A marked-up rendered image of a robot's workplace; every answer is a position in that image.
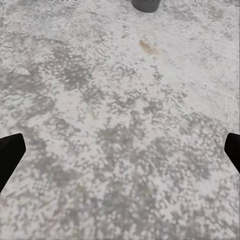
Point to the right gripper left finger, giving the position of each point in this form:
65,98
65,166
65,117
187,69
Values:
12,149

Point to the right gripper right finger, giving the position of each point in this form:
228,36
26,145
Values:
232,149

